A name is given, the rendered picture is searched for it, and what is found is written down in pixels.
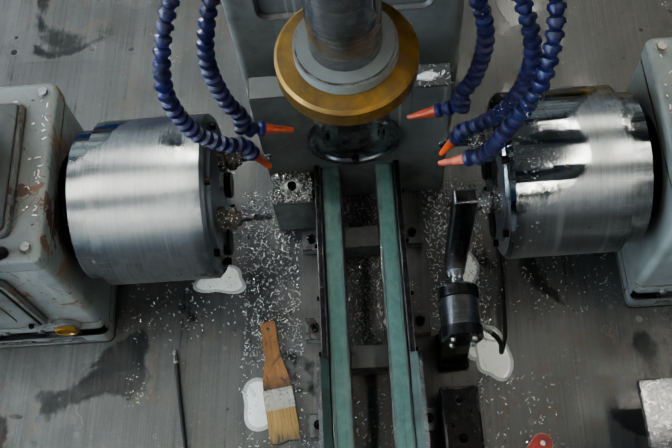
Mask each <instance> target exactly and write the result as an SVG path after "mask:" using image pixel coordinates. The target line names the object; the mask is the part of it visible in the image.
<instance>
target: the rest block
mask: <svg viewBox="0 0 672 448"><path fill-rule="evenodd" d="M307 172H308V173H309V172H310V173H311V174H310V173H309V175H307V173H305V176H304V178H305V179H306V180H305V179H304V178H303V177H302V178H303V179H304V180H305V181H307V182H308V179H310V178H311V180H309V181H310V182H313V183H309V182H308V185H309V184H310V185H311V184H312V188H314V189H312V188H310V189H312V192H311V193H312V197H313V195H314V194H315V184H314V179H313V173H312V172H311V171H307ZM309 177H310V178H309ZM300 178H301V177H300ZM302 178H301V179H302ZM303 179H302V181H303ZM275 182H276V181H274V182H273V181H272V200H273V201H274V202H275V203H276V201H275V200H276V199H277V198H278V196H280V195H281V196H282V197H283V198H281V197H279V198H281V199H282V202H281V203H279V202H277V203H276V204H274V203H273V201H272V205H273V209H274V212H275V216H276V219H277V222H278V226H279V229H280V230H292V229H307V228H316V206H315V199H313V198H311V199H309V200H312V201H308V198H307V197H306V199H307V201H304V200H306V199H304V198H305V197H303V199H304V200H300V201H299V197H301V196H299V193H301V192H299V191H300V190H298V191H297V192H299V193H298V201H297V202H296V201H295V200H297V199H294V198H292V199H293V200H294V201H293V200H292V199H291V200H290V201H289V202H285V201H286V200H284V199H285V196H284V195H282V194H281V193H280V192H279V193H280V194H278V196H277V194H275V195H276V196H277V197H276V199H275V196H274V192H275V190H277V189H278V188H279V189H278V190H280V187H277V186H276V187H275V184H274V183H275ZM307 182H306V183H307ZM273 184H274V187H275V189H274V187H273ZM310 185H309V186H310ZM287 186H288V189H289V190H290V191H293V193H297V192H296V191H294V190H295V189H296V183H295V182H293V181H290V182H289V183H288V184H287ZM310 187H311V186H310ZM277 192H278V191H276V192H275V193H277ZM311 193H310V194H308V195H309V196H311ZM309 196H308V197H309ZM309 198H310V197H309ZM274 199H275V200H274ZM281 199H280V200H281ZM284 202H285V203H284ZM292 202H293V203H292Z"/></svg>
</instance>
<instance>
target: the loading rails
mask: <svg viewBox="0 0 672 448"><path fill-rule="evenodd" d="M374 169H375V191H376V206H377V219H378V225H374V226H359V227H345V228H344V215H343V197H342V189H341V181H340V173H339V167H329V168H321V170H320V165H314V182H315V194H314V195H313V199H315V206H316V230H308V231H302V251H303V254H304V255H311V254H317V255H318V279H319V296H318V297H317V301H319V303H320V317H315V318H305V340H306V343H308V344H309V343H321V351H322V352H319V357H316V366H317V391H318V413H317V414H309V415H308V432H309V439H310V441H319V443H320V448H357V445H356V427H355V409H354V392H353V376H366V375H378V374H379V375H382V374H389V380H390V393H391V406H392V420H393V433H394V446H395V448H430V437H429V434H437V433H440V431H441V426H440V416H439V408H438V406H432V407H427V405H426V394H425V383H424V372H423V361H422V350H419V347H418V346H415V337H419V336H430V335H431V324H430V314H429V311H428V310H424V311H412V301H411V295H414V292H413V290H410V278H409V267H408V256H407V248H415V247H422V232H421V224H420V223H411V224H405V223H404V211H403V200H402V193H404V188H401V178H400V167H399V160H393V169H392V163H386V164H374ZM371 255H372V256H375V255H380V259H381V273H382V286H383V299H384V313H385V326H386V339H387V344H374V345H358V346H351V339H350V321H349V303H348V286H347V268H346V257H360V256H371Z"/></svg>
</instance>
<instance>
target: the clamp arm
mask: <svg viewBox="0 0 672 448"><path fill-rule="evenodd" d="M478 203H479V199H478V191H477V189H462V190H454V191H453V197H452V205H451V212H450V219H449V227H448V234H447V241H446V249H445V256H444V263H443V268H444V275H445V276H448V277H450V272H449V271H451V270H452V271H451V273H452V275H455V274H457V271H456V270H458V272H459V274H460V275H462V274H463V275H464V273H465V268H466V263H467V258H468V253H469V248H470V243H471V238H472V233H473V228H474V223H475V218H476V213H477V208H478Z"/></svg>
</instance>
